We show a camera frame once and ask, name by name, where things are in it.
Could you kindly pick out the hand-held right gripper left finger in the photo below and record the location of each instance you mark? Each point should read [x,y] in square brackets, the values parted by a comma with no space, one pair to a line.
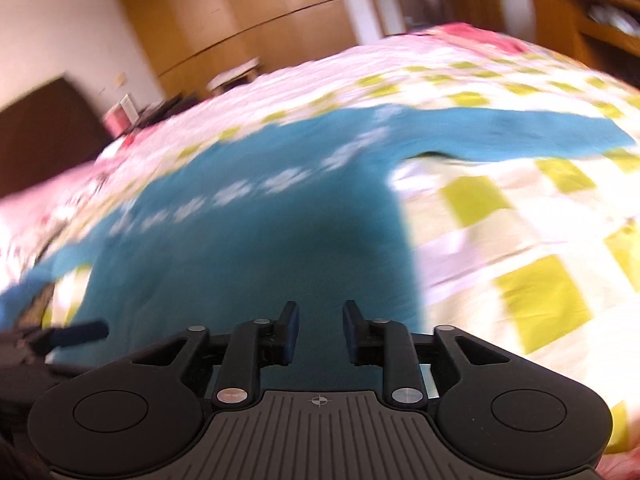
[292,334]

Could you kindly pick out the dark brown headboard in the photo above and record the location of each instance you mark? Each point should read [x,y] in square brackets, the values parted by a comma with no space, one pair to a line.
[40,140]

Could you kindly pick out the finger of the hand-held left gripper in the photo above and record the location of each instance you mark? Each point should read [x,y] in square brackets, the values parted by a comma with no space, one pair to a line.
[82,332]

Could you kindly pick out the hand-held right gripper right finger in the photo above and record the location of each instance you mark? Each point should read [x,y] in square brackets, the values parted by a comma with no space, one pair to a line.
[350,336]

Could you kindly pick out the checked floral bed quilt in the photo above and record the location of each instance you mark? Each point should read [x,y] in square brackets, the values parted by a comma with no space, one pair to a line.
[505,240]

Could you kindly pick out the wooden wardrobe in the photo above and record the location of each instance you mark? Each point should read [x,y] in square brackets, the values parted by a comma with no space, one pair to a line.
[225,10]

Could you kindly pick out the small padded wooden stool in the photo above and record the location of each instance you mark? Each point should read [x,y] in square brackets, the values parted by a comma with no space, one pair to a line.
[235,74]

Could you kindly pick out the teal fleece towel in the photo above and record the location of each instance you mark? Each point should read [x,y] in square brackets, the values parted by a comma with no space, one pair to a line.
[250,250]

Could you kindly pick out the pink box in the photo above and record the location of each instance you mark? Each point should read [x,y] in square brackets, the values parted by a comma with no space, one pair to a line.
[120,116]

